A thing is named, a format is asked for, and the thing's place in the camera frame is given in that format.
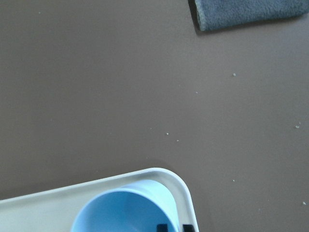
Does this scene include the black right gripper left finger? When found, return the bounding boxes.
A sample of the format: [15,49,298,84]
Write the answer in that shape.
[156,224,168,232]

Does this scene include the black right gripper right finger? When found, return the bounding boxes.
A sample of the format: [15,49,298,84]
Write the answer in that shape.
[183,224,194,232]

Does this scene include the blue plastic cup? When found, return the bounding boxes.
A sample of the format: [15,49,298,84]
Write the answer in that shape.
[71,180,180,232]

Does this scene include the cream plastic tray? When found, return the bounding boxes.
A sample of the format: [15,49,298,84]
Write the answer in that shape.
[0,168,199,232]

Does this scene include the dark grey folded cloth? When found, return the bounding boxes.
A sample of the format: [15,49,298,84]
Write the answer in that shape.
[194,0,309,31]

